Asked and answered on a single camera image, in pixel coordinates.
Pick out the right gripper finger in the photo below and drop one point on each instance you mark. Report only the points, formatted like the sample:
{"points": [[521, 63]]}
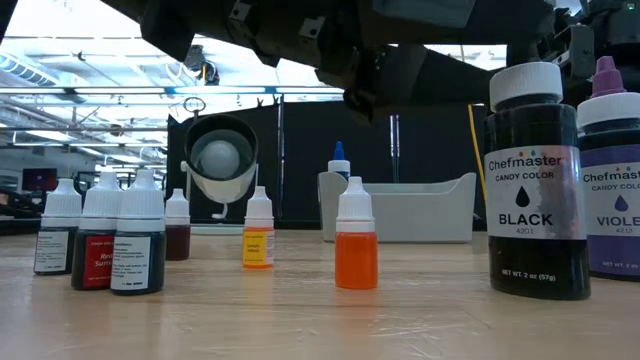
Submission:
{"points": [[575, 50], [520, 20]]}

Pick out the small maroon dropper bottle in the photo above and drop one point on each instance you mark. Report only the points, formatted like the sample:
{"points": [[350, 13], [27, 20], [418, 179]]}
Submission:
{"points": [[177, 242]]}

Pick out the small orange dropper bottle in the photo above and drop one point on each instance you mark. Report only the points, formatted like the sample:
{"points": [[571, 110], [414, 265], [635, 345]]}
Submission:
{"points": [[356, 260]]}

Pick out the blue Chefmaster colour bottle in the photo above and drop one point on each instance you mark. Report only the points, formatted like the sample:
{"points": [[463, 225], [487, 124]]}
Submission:
{"points": [[339, 152]]}

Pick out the dark monitor screen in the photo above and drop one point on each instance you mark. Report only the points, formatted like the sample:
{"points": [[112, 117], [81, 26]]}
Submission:
{"points": [[39, 180]]}

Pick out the small yellow-label dropper bottle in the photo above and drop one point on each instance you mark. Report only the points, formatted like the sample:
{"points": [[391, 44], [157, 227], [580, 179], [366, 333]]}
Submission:
{"points": [[257, 250]]}

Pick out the black Chefmaster colour bottle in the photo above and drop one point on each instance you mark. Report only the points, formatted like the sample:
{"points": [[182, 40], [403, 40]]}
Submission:
{"points": [[535, 270]]}

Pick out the black aluminium table frame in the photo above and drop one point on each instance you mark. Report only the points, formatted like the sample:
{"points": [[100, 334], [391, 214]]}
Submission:
{"points": [[12, 227]]}

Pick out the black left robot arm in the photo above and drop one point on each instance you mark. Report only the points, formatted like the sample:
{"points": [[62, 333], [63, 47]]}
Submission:
{"points": [[5, 15]]}

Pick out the small red-label dropper bottle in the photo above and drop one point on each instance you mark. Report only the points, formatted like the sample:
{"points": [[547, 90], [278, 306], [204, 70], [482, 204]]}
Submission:
{"points": [[97, 260]]}

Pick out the grey plastic bin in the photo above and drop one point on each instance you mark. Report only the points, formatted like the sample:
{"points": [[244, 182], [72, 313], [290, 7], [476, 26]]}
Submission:
{"points": [[415, 215]]}

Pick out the violet Chefmaster colour bottle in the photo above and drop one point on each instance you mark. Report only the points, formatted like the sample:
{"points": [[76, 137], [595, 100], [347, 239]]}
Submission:
{"points": [[615, 250]]}

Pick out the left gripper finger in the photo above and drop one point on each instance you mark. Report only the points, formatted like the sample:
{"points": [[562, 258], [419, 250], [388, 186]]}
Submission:
{"points": [[425, 80], [361, 107]]}

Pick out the black partition screen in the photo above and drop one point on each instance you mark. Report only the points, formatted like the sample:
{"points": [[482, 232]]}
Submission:
{"points": [[310, 165]]}

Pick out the small dark white-label dropper bottle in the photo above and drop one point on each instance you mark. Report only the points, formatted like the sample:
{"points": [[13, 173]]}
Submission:
{"points": [[60, 205]]}

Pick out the small teal white-label dropper bottle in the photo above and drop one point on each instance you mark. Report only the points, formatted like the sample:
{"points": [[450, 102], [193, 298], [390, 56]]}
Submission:
{"points": [[137, 210]]}

